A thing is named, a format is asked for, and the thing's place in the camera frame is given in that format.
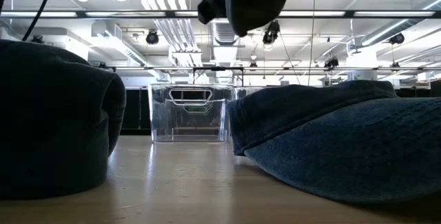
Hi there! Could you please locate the dark grey cap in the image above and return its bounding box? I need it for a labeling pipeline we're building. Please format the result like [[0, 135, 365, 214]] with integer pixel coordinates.
[[225, 0, 292, 38]]

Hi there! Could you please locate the black cap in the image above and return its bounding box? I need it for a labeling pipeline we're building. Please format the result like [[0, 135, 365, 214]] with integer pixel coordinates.
[[0, 39, 127, 199]]

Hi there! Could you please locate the blue denim cap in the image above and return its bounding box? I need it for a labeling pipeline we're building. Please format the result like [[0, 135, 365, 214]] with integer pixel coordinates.
[[226, 80, 441, 204]]

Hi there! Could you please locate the black overhead crossbar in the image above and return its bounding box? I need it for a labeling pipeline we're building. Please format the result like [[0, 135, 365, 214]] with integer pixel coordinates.
[[0, 9, 441, 19]]

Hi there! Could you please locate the clear plastic bin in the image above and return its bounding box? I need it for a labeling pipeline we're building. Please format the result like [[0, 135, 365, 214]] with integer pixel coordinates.
[[147, 83, 235, 143], [234, 85, 267, 101]]

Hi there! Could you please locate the white round pillar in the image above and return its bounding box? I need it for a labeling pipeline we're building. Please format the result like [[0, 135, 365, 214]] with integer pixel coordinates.
[[347, 69, 378, 81]]

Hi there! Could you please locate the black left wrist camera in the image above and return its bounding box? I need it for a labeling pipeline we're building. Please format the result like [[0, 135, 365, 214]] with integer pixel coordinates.
[[197, 0, 219, 25]]

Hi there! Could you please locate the silver ribbed ventilation duct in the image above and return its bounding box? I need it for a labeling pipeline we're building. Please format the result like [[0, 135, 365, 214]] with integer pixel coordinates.
[[208, 19, 246, 48]]

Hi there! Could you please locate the thin hanging cable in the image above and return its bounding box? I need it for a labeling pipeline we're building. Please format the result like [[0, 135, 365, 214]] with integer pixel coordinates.
[[307, 0, 317, 86]]

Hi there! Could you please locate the thin black background rail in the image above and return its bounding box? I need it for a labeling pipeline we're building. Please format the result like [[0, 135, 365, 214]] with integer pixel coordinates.
[[88, 65, 441, 87]]

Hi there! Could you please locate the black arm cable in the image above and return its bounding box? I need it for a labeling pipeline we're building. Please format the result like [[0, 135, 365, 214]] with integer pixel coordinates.
[[22, 0, 58, 42]]

